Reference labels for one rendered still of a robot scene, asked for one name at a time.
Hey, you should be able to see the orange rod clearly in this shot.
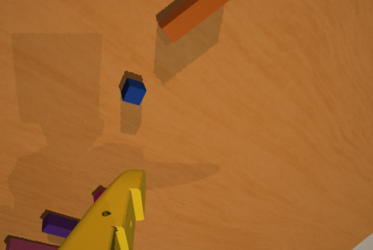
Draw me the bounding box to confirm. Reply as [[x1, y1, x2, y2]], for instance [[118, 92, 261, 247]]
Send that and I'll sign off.
[[158, 0, 229, 43]]

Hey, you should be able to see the dark blue cube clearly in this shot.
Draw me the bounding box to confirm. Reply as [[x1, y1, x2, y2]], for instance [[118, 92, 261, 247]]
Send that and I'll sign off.
[[121, 78, 146, 106]]

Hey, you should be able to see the magenta rod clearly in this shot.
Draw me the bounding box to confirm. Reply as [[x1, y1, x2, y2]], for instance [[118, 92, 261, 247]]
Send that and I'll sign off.
[[93, 189, 105, 202]]

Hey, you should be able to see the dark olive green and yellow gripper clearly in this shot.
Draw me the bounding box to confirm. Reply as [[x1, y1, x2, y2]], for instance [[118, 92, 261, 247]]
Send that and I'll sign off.
[[58, 169, 146, 250]]

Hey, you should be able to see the purple rod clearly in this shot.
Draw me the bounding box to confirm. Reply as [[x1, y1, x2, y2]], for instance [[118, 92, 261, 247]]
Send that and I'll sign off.
[[42, 213, 79, 238]]

